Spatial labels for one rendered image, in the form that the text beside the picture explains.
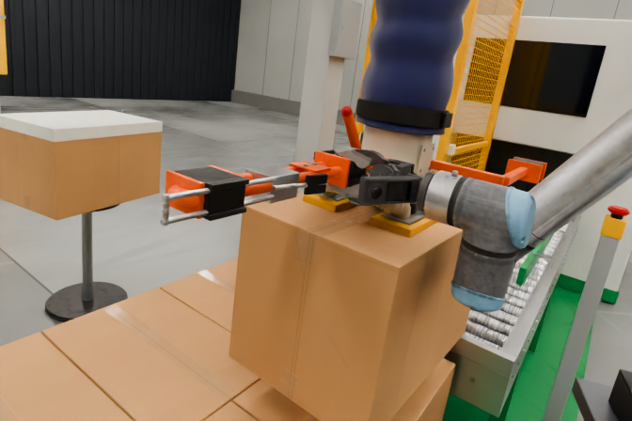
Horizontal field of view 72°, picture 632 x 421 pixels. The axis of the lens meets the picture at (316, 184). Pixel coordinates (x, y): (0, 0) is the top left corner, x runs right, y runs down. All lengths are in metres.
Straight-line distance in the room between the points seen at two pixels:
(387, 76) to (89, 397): 1.05
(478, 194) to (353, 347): 0.38
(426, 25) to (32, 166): 1.77
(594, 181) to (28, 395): 1.31
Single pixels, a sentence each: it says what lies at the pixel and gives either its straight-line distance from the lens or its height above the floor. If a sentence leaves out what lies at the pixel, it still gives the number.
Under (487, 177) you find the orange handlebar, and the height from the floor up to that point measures 1.20.
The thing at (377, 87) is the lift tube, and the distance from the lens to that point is 1.01.
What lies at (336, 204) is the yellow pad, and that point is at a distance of 1.02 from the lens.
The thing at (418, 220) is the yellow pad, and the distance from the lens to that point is 1.00.
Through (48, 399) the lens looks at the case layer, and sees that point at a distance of 1.33.
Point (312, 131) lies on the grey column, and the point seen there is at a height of 1.05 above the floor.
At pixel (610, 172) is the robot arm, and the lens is 0.85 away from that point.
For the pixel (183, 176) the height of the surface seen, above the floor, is 1.23.
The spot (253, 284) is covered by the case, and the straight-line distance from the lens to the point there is 1.03.
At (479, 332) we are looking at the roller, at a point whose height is 0.54.
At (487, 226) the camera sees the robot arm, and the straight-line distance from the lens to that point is 0.74.
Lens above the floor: 1.39
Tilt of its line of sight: 15 degrees down
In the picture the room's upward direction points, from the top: 7 degrees clockwise
